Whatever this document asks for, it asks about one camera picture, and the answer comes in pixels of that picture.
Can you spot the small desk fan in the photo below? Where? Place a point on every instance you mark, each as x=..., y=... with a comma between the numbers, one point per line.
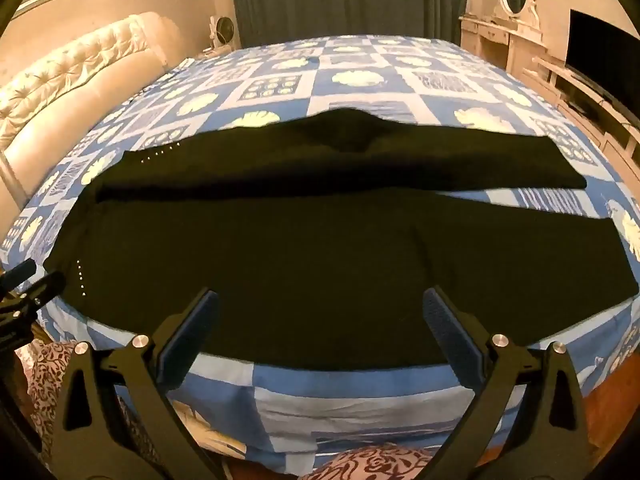
x=224, y=30

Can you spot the black television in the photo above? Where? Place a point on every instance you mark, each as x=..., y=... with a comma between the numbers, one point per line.
x=600, y=55

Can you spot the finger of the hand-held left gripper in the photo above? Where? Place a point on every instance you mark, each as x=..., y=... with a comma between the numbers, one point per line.
x=17, y=274
x=42, y=290

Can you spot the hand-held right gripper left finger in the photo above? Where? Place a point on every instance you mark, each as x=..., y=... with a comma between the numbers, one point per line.
x=192, y=340

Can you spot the white dressing table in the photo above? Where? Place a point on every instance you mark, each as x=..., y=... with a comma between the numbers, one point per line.
x=492, y=40

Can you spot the black pants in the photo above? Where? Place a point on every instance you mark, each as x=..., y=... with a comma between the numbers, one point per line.
x=300, y=260

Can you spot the blue patterned bedsheet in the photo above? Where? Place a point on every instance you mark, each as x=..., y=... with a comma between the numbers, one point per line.
x=360, y=80

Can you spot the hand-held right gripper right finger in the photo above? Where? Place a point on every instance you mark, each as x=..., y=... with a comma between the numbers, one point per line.
x=447, y=340

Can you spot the cream tufted headboard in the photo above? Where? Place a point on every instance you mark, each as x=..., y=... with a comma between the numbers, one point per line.
x=75, y=85

